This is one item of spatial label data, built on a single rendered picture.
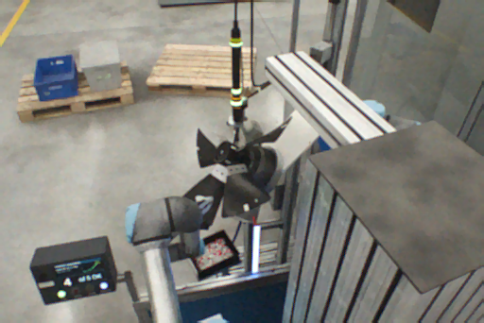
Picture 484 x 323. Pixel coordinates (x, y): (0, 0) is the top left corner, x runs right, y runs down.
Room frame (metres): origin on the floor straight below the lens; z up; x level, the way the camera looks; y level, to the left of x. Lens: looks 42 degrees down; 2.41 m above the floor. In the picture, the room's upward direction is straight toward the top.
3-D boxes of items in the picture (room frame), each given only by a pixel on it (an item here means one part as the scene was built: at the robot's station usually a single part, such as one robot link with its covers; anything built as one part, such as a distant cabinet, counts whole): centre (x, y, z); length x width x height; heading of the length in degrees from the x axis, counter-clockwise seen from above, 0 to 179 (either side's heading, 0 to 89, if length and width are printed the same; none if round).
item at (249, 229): (1.49, -0.04, 0.46); 0.09 x 0.05 x 0.91; 14
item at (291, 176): (1.54, -0.26, 0.58); 0.09 x 0.05 x 1.15; 14
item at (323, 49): (1.80, -0.38, 1.54); 0.10 x 0.07 x 0.09; 139
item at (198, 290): (0.96, 0.04, 0.82); 0.90 x 0.04 x 0.08; 104
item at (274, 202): (1.63, -0.24, 0.73); 0.15 x 0.09 x 0.22; 104
